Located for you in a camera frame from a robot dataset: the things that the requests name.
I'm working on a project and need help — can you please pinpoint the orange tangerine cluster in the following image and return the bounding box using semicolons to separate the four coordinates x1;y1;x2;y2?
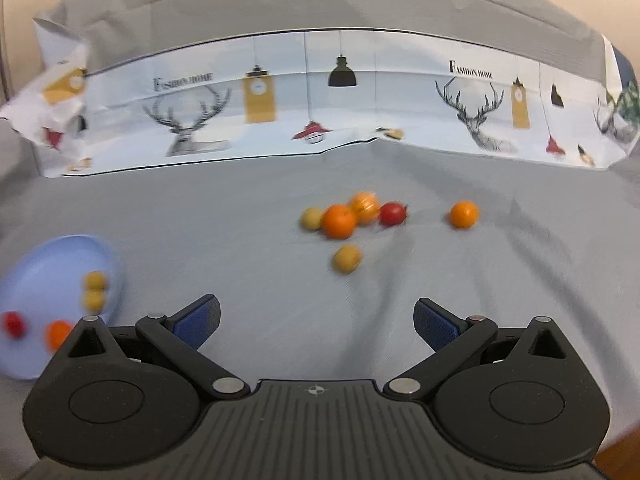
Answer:
44;320;74;353
320;204;358;240

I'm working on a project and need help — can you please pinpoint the small yellow fruit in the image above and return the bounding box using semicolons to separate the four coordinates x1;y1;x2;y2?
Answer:
332;244;362;274
299;207;324;232
81;289;106;315

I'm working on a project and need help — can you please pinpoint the yellow speckled round fruit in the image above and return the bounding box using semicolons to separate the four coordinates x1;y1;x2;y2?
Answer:
82;271;110;290

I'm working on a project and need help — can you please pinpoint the light blue plate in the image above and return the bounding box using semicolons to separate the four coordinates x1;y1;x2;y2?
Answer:
1;234;124;380

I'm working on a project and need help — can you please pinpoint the red small fruit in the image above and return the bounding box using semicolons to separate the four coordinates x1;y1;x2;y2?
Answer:
378;202;408;226

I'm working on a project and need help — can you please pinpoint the grey sofa cover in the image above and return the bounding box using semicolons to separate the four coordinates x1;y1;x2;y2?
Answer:
1;0;639;439

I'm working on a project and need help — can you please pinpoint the pale orange striped fruit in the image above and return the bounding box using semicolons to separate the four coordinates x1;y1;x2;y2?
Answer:
348;192;380;226

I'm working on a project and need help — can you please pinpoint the deer print white cloth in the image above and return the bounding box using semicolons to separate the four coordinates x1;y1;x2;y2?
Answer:
1;29;639;177

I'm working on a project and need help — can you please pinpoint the green checkered cloth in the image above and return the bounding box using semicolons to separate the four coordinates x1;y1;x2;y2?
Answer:
606;81;640;127

